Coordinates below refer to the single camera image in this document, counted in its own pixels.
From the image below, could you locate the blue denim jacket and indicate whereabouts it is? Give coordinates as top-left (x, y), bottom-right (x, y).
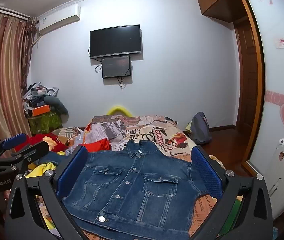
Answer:
top-left (41, 140), bottom-right (219, 240)

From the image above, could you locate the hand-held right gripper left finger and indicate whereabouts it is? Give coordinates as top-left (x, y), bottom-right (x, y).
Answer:
top-left (4, 145), bottom-right (90, 240)

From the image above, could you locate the striped pink curtain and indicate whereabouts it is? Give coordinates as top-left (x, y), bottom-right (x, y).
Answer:
top-left (0, 11), bottom-right (39, 150)

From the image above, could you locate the grey backpack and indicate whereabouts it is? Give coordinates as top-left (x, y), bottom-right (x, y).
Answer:
top-left (189, 112), bottom-right (212, 145)

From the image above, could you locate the red plush toy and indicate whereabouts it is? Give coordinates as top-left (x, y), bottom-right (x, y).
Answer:
top-left (19, 133), bottom-right (67, 153)

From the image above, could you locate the wooden door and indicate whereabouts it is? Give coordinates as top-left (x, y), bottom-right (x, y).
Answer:
top-left (233, 17), bottom-right (253, 130)

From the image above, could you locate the red cloth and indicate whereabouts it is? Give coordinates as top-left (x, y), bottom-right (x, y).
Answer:
top-left (82, 138), bottom-right (112, 153)

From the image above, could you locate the pile of bags and papers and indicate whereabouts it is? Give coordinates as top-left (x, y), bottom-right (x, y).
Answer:
top-left (22, 81), bottom-right (60, 112)

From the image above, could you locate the printed bed blanket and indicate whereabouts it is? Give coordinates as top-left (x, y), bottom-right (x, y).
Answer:
top-left (52, 115), bottom-right (232, 240)

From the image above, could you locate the frosted sliding wardrobe door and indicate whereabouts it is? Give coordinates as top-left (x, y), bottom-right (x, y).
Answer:
top-left (241, 0), bottom-right (284, 220)

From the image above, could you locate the black wall television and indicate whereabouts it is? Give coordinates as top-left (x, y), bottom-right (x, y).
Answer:
top-left (89, 24), bottom-right (142, 59)

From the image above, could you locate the small black wall monitor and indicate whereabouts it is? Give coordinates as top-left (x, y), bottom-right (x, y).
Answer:
top-left (101, 55), bottom-right (132, 79)

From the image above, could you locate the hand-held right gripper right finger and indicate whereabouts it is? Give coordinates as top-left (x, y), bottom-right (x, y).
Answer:
top-left (189, 145), bottom-right (275, 240)

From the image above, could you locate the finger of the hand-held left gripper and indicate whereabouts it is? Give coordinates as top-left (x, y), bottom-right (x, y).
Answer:
top-left (0, 133), bottom-right (30, 161)
top-left (0, 141), bottom-right (50, 178)

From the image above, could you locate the black monitor cable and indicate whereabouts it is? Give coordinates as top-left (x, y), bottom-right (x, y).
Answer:
top-left (94, 57), bottom-right (103, 73)
top-left (117, 76), bottom-right (128, 90)

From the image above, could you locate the orange box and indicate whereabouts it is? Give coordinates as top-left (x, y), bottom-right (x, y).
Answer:
top-left (31, 105), bottom-right (51, 117)

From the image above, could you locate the white air conditioner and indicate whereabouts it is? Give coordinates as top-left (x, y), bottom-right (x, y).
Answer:
top-left (36, 4), bottom-right (81, 36)

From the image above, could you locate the yellow rounded object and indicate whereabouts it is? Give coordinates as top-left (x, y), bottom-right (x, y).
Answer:
top-left (107, 105), bottom-right (132, 117)

